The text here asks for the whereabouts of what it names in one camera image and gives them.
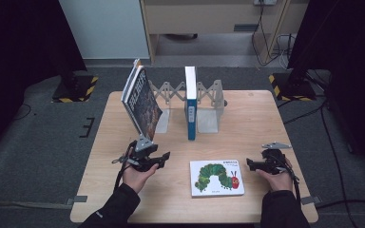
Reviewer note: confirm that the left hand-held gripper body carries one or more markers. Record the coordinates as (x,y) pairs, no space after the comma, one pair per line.
(142,156)

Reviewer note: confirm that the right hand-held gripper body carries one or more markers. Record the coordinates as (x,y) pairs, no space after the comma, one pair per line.
(274,160)

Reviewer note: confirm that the white caterpillar picture book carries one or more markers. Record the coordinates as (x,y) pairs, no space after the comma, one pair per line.
(217,179)

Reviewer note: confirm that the dark cover magazine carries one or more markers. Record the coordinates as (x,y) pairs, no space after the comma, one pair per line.
(144,107)

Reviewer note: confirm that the thick blue book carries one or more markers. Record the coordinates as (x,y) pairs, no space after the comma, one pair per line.
(191,104)

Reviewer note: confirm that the expandable metal book rack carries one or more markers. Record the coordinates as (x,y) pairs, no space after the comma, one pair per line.
(207,101)

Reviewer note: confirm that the magazine with portrait cover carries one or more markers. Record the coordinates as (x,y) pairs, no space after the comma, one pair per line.
(131,74)

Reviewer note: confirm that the person's right hand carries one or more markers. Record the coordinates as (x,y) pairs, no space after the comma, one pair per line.
(277,182)

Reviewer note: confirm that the person's left hand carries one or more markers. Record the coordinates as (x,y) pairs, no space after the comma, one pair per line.
(138,179)

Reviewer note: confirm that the grey tape piece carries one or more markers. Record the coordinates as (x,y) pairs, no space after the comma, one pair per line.
(312,199)
(77,199)

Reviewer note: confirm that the black yellow striped stand base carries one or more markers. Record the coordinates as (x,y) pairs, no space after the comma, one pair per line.
(76,90)
(293,88)

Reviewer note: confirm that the dark round object under desk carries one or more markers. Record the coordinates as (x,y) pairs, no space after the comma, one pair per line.
(180,36)

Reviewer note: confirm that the black curtain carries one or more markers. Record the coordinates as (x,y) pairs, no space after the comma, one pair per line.
(19,57)
(351,63)

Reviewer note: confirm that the grey floor strip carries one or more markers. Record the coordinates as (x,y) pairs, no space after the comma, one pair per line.
(25,205)

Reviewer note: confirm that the white panel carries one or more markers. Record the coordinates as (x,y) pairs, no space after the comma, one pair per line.
(104,28)

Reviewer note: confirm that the light wooden desk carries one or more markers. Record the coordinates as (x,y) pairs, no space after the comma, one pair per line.
(202,15)

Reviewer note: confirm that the white power strip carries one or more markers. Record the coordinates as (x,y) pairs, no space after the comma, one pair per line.
(264,2)

